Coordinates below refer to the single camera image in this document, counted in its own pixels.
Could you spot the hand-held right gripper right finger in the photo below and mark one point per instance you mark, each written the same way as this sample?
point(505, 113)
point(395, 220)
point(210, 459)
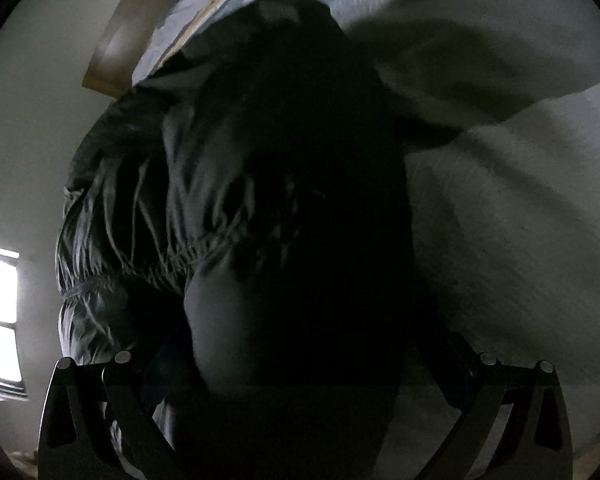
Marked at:
point(490, 385)

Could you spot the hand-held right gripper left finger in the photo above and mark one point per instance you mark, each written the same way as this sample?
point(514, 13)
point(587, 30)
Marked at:
point(125, 390)

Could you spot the black puffer jacket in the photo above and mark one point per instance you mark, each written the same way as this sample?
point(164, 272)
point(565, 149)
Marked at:
point(260, 210)

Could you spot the wooden headboard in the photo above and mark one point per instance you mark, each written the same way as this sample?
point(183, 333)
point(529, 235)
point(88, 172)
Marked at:
point(115, 45)

